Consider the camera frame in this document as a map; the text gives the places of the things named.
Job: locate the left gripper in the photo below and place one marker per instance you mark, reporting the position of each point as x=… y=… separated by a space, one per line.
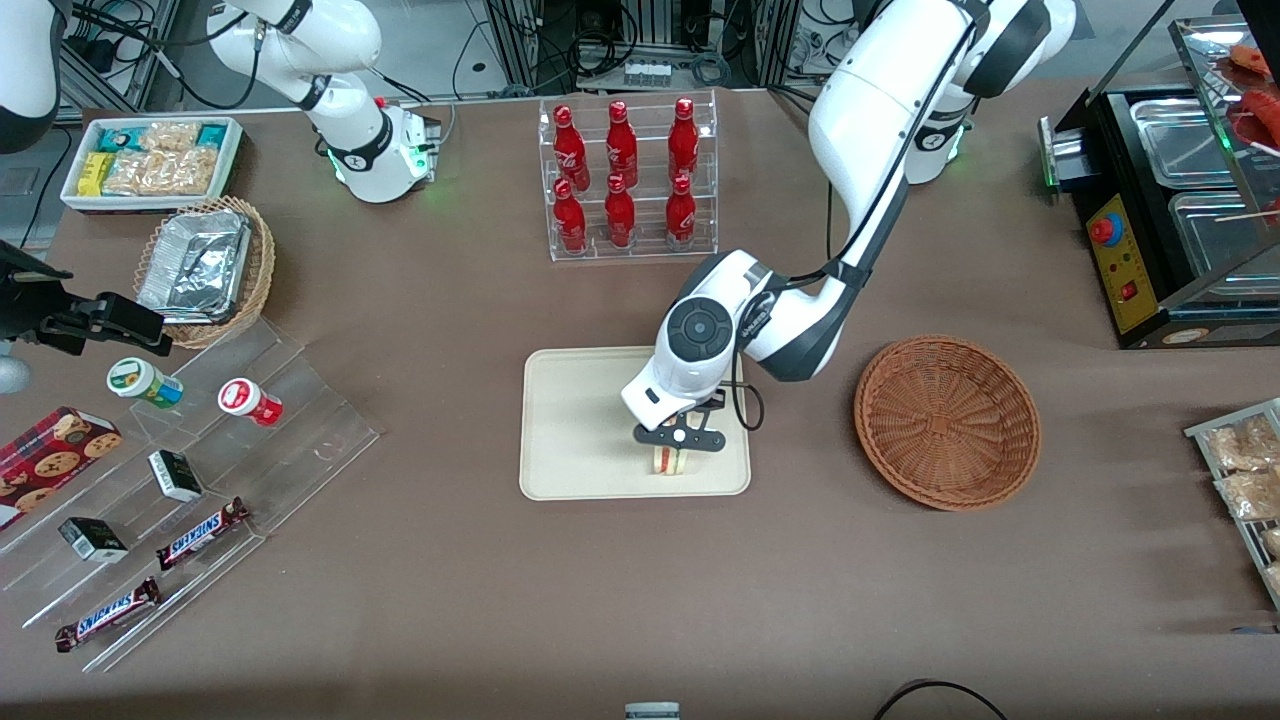
x=716 y=397

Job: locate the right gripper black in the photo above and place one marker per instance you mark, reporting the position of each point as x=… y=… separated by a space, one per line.
x=28 y=308

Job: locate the sandwich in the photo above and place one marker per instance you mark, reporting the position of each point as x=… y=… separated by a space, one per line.
x=672 y=462

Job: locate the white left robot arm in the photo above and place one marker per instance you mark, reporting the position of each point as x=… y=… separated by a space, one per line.
x=870 y=110

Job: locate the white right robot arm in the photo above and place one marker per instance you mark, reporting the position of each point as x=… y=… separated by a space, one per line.
x=360 y=150

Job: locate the cream plastic tray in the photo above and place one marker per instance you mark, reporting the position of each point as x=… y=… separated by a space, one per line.
x=580 y=430

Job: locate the light wicker basket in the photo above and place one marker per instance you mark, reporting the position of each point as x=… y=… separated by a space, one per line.
x=258 y=270

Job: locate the brown wicker basket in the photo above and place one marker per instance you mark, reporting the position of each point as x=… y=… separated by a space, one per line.
x=945 y=425

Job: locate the green lidded jar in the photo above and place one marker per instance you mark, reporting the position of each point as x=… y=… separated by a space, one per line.
x=140 y=380

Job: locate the silver foil packet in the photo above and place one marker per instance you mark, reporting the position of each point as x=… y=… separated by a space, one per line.
x=195 y=265
x=243 y=235

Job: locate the white plastic snack bin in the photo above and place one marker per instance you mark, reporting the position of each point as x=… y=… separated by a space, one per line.
x=75 y=200

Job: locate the red tartan cookie box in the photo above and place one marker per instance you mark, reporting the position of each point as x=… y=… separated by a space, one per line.
x=50 y=460

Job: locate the yellow snack pack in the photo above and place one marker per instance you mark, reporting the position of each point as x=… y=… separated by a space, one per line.
x=95 y=173

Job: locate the clear bag of crackers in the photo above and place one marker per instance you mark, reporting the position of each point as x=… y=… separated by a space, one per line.
x=170 y=136
x=160 y=172

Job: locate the red lidded jar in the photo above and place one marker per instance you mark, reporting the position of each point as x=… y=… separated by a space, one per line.
x=248 y=400

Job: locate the small black carton box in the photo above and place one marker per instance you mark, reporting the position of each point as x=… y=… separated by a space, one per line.
x=92 y=540
x=176 y=476

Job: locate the teal snack pack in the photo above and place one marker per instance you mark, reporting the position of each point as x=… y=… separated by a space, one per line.
x=122 y=138
x=210 y=136

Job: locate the clear acrylic bottle rack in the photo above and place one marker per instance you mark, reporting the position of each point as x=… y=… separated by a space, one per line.
x=650 y=215

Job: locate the red drink bottle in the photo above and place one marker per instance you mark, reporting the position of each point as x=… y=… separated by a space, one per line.
x=570 y=222
x=622 y=145
x=620 y=215
x=683 y=140
x=571 y=150
x=681 y=212

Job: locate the clear acrylic stepped display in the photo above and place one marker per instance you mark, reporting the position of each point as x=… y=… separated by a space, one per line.
x=300 y=440

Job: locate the Snickers chocolate bar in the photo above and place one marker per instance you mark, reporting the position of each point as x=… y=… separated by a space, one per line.
x=105 y=615
x=200 y=533

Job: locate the small grey device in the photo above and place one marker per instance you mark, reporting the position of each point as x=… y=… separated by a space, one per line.
x=652 y=711

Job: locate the white power strip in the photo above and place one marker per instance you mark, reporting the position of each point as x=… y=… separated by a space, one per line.
x=647 y=73

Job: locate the red emergency stop button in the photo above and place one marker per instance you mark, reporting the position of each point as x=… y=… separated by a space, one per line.
x=1105 y=230

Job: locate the black food warmer cabinet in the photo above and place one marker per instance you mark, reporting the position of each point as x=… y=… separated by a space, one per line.
x=1140 y=270

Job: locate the clear bag of pastries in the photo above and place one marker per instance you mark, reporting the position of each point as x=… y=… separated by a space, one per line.
x=1245 y=442
x=1250 y=495

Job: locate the steel food pan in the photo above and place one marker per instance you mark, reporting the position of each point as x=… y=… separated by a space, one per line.
x=1180 y=140
x=1225 y=235

